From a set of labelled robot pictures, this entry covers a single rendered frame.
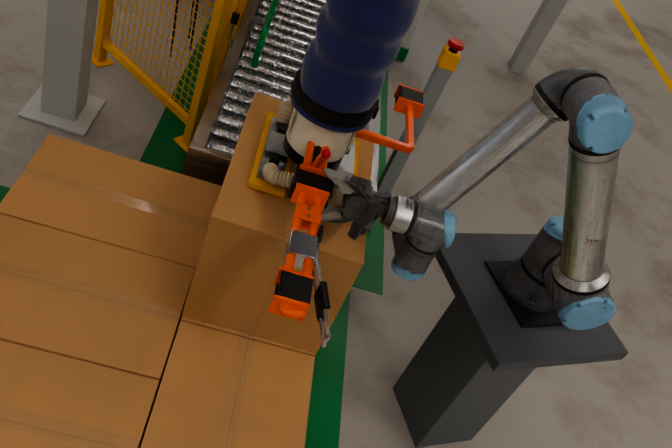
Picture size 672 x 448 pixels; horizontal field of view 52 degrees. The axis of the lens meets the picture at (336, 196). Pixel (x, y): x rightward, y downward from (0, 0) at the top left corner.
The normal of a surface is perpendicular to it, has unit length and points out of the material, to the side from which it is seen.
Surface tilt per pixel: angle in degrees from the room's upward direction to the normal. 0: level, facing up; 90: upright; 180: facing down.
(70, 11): 90
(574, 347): 0
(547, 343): 0
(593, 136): 82
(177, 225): 0
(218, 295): 90
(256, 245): 90
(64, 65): 90
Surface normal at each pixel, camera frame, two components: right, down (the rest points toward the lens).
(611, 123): 0.05, 0.55
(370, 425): 0.32, -0.72
